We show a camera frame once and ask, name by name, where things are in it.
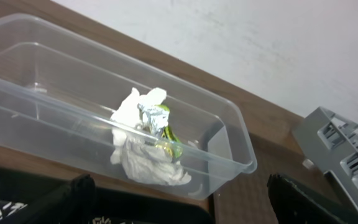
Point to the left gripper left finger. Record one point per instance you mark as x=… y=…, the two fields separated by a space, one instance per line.
x=71 y=202

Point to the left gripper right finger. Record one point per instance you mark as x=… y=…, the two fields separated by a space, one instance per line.
x=294 y=203

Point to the white rice pile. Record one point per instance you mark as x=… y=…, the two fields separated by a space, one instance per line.
x=2 y=210

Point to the white paper napkin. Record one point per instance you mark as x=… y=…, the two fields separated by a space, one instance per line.
x=145 y=162

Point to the green and silver wrapper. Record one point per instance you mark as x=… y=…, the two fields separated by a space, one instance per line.
x=154 y=119

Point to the grey dishwasher rack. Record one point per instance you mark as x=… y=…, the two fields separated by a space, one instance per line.
x=330 y=142

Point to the black tray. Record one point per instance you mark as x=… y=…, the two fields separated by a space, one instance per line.
x=111 y=206

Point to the clear plastic bin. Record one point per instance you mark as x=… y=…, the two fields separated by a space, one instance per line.
x=58 y=91

